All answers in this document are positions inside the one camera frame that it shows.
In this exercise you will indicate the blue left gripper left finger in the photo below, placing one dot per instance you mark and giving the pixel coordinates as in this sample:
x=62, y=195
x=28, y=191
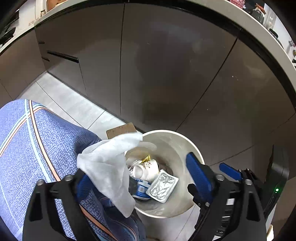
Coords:
x=83, y=187

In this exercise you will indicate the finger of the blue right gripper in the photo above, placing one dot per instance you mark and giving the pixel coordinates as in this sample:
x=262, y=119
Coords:
x=231, y=172

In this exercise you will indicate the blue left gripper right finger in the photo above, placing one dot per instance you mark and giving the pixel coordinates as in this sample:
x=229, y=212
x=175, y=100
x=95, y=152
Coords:
x=201, y=175

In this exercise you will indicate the white tissue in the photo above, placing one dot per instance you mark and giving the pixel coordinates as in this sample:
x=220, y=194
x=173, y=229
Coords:
x=105, y=165

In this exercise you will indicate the silver foil tray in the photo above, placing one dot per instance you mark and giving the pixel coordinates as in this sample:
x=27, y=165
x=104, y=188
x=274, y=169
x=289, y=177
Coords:
x=162, y=187

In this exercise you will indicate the blue white snack bag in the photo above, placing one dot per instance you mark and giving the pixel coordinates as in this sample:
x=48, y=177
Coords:
x=137, y=189

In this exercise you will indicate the patterned white paper cup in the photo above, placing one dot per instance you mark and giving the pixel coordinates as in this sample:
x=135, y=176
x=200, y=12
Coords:
x=147, y=171

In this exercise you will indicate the yellow sachet wrapper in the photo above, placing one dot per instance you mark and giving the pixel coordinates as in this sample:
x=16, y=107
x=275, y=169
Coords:
x=146, y=159

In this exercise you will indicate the white trash bin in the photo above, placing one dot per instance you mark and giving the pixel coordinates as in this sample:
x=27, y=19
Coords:
x=169, y=149

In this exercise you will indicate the blue plaid tablecloth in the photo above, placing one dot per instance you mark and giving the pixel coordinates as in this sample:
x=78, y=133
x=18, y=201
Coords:
x=36, y=144

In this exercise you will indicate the cardboard piece on floor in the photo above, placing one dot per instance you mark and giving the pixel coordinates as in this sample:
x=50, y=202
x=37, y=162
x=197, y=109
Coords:
x=126, y=128

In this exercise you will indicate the glass jar brown lid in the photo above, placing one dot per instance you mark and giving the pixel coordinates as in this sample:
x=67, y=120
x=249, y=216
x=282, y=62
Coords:
x=258, y=13

